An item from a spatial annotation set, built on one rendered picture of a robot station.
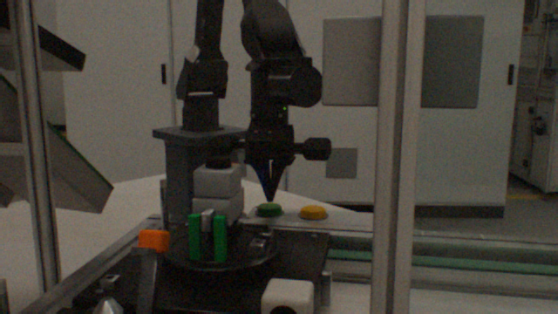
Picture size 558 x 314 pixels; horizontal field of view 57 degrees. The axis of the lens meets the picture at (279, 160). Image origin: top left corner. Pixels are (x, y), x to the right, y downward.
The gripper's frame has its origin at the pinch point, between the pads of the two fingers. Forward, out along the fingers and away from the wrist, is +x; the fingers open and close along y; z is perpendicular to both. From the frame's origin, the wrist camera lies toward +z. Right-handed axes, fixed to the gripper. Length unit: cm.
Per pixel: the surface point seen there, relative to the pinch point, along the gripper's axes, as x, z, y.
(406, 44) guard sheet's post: -19.9, 37.4, 17.6
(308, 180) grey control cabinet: 70, -282, -28
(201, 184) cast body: -5.3, 23.9, -2.9
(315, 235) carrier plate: 4.5, 11.3, 8.4
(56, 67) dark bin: -17.7, 15.2, -25.0
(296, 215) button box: 5.5, 0.1, 4.1
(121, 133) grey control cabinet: 36, -261, -162
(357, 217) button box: 5.6, -0.8, 13.6
